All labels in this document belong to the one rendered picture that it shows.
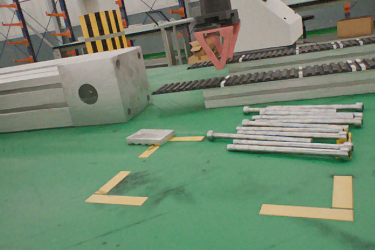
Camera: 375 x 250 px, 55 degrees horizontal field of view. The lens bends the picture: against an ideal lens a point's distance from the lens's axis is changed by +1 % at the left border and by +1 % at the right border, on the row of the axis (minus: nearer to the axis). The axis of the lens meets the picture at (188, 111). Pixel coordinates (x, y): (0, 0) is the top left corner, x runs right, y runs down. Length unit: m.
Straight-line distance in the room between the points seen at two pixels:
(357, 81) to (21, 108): 0.49
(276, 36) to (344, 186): 0.78
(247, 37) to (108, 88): 0.61
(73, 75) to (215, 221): 0.35
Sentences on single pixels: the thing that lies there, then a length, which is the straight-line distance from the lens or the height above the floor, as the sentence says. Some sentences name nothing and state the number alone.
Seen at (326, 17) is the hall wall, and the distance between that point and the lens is 8.11.
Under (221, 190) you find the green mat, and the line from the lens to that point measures 0.28.
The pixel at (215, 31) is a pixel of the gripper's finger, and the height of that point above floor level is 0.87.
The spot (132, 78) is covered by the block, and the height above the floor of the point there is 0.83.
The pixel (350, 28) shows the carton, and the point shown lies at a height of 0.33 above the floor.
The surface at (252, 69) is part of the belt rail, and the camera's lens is 0.67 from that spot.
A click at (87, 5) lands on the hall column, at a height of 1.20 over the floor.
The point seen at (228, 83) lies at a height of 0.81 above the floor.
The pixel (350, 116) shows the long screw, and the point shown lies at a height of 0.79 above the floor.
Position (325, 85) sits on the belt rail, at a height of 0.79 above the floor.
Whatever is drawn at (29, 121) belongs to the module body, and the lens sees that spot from 0.61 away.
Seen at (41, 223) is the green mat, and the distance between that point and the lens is 0.30.
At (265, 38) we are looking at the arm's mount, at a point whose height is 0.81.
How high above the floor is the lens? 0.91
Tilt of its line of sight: 15 degrees down
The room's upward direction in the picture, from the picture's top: 11 degrees counter-clockwise
